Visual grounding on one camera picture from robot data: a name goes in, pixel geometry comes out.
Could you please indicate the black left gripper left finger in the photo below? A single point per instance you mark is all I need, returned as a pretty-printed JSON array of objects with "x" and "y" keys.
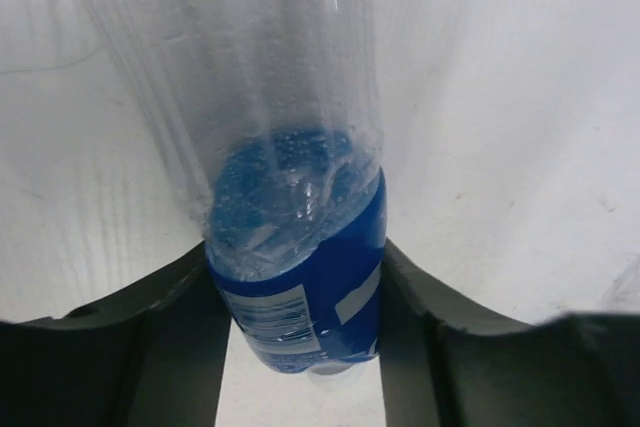
[{"x": 151, "y": 354}]

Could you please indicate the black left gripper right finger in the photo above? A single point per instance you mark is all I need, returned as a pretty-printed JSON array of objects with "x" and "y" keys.
[{"x": 446, "y": 360}]

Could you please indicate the blue label plastic bottle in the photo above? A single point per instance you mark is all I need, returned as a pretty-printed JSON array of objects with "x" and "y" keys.
[{"x": 266, "y": 116}]

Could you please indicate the clear plastic bottle left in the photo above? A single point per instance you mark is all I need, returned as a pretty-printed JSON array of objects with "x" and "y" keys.
[{"x": 624, "y": 294}]

